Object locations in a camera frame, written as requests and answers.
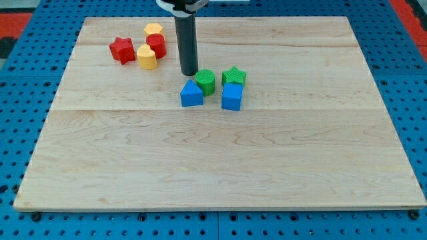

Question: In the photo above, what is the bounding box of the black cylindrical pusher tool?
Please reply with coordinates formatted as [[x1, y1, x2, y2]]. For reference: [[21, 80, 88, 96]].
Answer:
[[174, 14, 198, 76]]

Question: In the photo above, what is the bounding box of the light wooden board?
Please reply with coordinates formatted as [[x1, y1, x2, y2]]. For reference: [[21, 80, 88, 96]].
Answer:
[[13, 17, 426, 212]]

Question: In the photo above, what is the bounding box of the blue triangle block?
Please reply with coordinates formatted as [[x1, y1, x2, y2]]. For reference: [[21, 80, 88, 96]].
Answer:
[[180, 79, 203, 107]]

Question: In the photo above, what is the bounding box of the red cylinder block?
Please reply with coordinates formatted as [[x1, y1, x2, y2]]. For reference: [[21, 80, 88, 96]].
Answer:
[[146, 33, 167, 59]]

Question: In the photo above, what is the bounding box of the green cylinder block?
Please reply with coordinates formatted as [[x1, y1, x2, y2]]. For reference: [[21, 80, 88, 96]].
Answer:
[[195, 69, 216, 97]]

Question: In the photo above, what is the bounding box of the yellow hexagon block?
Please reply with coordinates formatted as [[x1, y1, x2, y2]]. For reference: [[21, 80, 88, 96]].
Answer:
[[143, 22, 165, 37]]

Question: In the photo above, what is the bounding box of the yellow heart block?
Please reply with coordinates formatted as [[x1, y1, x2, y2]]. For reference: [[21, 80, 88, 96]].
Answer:
[[136, 44, 157, 70]]

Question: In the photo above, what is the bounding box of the green star block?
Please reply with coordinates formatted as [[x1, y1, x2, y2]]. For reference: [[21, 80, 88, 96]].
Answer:
[[222, 66, 247, 86]]

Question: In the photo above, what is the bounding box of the blue cube block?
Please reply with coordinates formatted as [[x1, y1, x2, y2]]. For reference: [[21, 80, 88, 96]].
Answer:
[[222, 83, 244, 111]]

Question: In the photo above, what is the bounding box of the red star block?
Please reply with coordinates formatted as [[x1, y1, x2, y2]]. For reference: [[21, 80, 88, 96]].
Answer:
[[109, 37, 135, 65]]

